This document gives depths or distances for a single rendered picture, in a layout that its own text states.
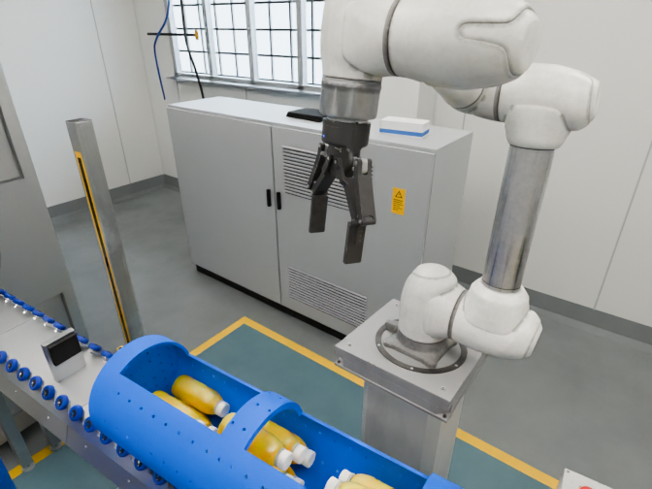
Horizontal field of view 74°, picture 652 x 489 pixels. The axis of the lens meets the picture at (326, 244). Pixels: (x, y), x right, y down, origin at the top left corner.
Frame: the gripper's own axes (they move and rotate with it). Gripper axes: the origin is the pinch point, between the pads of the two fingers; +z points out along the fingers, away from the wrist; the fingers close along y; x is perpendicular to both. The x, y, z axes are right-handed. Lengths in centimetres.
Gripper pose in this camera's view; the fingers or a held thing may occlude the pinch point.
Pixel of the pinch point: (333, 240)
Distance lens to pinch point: 74.3
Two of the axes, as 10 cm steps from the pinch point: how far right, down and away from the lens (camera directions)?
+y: -4.3, -3.9, 8.1
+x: -9.0, 0.9, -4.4
